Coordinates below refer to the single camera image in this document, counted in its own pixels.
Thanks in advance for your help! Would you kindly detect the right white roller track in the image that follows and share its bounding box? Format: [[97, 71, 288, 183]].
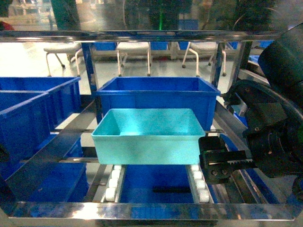
[[186, 165, 214, 203]]

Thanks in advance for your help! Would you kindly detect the white roller track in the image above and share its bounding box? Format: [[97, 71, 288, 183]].
[[186, 165, 214, 203], [100, 165, 126, 203]]

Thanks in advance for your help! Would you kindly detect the grey stool left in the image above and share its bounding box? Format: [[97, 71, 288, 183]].
[[43, 42, 82, 77]]

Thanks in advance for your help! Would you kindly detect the teal plastic bin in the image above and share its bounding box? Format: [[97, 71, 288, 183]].
[[92, 108, 205, 165]]

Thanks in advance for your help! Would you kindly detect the grey stool right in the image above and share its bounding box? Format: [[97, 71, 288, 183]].
[[182, 42, 219, 77]]

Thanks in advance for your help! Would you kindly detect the grey stool middle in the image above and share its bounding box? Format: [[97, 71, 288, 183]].
[[116, 41, 152, 77]]

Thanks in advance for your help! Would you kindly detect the blue bin lower level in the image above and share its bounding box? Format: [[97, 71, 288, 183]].
[[120, 165, 194, 203]]

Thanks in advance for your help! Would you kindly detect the blue bin on shelf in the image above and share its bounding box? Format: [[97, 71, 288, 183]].
[[96, 77, 220, 131]]

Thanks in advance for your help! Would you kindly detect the grey stool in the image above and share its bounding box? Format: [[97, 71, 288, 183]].
[[43, 42, 82, 77], [182, 42, 219, 77], [116, 41, 152, 77]]

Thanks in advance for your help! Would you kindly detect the steel rack frame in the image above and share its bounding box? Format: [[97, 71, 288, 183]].
[[0, 31, 303, 227]]

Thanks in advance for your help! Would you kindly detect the blue bin left near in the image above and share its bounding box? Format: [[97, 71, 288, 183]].
[[0, 77, 81, 179]]

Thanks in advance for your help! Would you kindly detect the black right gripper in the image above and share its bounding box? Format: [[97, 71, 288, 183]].
[[198, 79, 303, 183]]

